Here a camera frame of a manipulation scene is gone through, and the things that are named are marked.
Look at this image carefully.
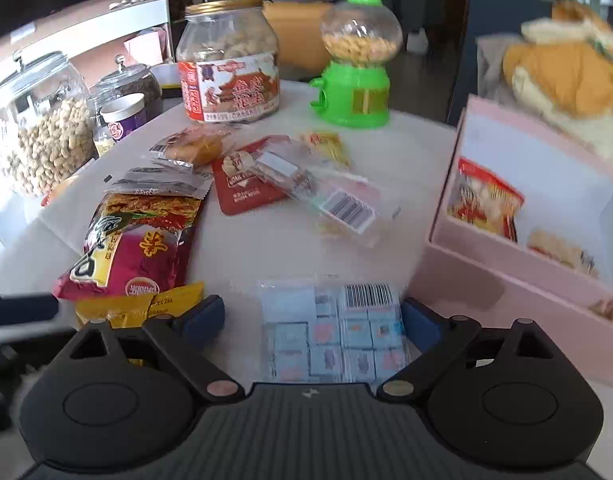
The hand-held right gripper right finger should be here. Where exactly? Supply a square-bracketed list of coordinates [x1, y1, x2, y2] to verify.
[376, 297, 544, 403]

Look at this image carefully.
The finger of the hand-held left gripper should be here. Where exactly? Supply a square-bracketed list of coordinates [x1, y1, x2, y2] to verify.
[0, 326, 87, 350]
[0, 285, 60, 328]

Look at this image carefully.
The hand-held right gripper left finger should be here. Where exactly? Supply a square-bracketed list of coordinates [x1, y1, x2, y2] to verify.
[69, 295, 244, 403]

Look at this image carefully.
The pink cardboard box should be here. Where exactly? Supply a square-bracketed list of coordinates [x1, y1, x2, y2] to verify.
[411, 94, 613, 391]

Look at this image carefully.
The clear packet of small candies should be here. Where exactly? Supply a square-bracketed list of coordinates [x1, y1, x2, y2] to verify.
[256, 275, 412, 386]

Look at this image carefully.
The red purple snack packet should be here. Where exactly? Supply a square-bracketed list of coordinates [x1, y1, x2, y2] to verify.
[51, 191, 210, 303]

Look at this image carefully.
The clear barcode snack packet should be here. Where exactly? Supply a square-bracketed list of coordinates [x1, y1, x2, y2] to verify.
[251, 147, 402, 248]

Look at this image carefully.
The silver grey snack packet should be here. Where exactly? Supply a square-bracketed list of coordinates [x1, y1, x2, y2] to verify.
[104, 165, 214, 198]

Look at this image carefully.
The round cake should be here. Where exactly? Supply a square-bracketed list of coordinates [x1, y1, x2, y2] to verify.
[149, 127, 237, 168]

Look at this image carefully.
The white woven tablecloth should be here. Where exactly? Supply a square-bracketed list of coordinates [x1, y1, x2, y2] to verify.
[0, 77, 459, 386]

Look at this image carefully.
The dark red flat packet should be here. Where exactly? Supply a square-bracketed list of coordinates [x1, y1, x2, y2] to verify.
[211, 135, 312, 217]

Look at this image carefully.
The red white snack packet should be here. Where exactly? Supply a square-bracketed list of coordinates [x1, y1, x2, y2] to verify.
[446, 157, 526, 243]

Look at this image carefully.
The pale orange snack packet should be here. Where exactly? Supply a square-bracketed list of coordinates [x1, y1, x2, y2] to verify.
[529, 230, 599, 278]

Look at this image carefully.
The large glass peanut jar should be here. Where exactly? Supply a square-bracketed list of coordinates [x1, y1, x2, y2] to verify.
[0, 51, 98, 198]

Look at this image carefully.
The small glass jar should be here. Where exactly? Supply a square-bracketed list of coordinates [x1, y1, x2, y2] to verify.
[92, 120, 118, 157]

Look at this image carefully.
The brown wrapped snack piece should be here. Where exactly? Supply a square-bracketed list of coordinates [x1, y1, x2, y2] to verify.
[589, 297, 613, 323]

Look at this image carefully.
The small yellow snack packet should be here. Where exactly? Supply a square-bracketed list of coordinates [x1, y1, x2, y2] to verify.
[299, 130, 352, 171]

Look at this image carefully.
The white purple paper cup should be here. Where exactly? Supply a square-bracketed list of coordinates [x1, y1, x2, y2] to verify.
[100, 92, 148, 141]

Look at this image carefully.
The red label plastic peanut jar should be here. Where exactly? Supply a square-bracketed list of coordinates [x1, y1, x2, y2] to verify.
[175, 0, 282, 123]

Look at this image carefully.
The green candy dispenser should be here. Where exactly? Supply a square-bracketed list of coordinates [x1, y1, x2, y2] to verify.
[309, 0, 404, 128]

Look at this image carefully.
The glass jar with dark contents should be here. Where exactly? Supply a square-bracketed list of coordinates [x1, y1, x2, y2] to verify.
[89, 55, 164, 126]

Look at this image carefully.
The grey sofa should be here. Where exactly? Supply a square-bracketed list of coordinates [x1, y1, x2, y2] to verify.
[476, 35, 517, 106]

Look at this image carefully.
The pink paper bag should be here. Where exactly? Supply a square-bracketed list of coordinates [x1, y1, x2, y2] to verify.
[124, 27, 170, 66]

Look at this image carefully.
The orange and cream duvet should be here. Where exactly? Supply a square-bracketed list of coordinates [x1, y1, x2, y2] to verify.
[501, 0, 613, 161]

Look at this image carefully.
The yellow armchair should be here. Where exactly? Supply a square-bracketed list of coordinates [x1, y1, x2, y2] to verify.
[261, 1, 337, 73]

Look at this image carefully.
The white television shelf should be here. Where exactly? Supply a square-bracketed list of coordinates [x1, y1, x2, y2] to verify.
[9, 0, 170, 56]

